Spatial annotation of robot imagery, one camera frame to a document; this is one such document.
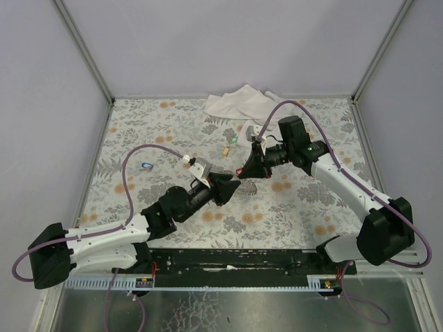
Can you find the grey left corner post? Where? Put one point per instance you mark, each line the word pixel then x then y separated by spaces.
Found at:
pixel 72 29

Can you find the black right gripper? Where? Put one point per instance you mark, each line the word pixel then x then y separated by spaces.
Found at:
pixel 261 161

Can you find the green tagged key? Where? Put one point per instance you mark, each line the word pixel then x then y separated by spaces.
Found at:
pixel 233 141

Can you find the white disc with keyrings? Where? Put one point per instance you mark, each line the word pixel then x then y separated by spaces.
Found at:
pixel 247 187

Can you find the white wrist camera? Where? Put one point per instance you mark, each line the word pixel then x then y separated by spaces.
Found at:
pixel 199 168
pixel 252 135

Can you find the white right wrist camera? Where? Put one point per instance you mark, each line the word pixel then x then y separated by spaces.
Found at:
pixel 252 135

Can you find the grey aluminium corner post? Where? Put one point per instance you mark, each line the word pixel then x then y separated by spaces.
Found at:
pixel 388 38

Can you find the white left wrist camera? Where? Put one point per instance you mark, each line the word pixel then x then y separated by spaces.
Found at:
pixel 199 168

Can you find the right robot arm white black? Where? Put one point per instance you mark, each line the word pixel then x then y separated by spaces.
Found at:
pixel 385 230

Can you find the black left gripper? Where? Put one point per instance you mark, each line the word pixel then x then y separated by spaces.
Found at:
pixel 217 190

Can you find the blue tagged key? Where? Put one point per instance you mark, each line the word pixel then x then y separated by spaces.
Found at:
pixel 147 166

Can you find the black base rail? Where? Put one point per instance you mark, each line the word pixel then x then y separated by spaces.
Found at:
pixel 307 263

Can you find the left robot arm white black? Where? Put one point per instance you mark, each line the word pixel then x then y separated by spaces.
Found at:
pixel 58 253

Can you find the white crumpled cloth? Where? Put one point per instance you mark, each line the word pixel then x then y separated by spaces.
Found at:
pixel 246 103

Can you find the white slotted cable duct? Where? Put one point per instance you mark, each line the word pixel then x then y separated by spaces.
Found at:
pixel 209 282

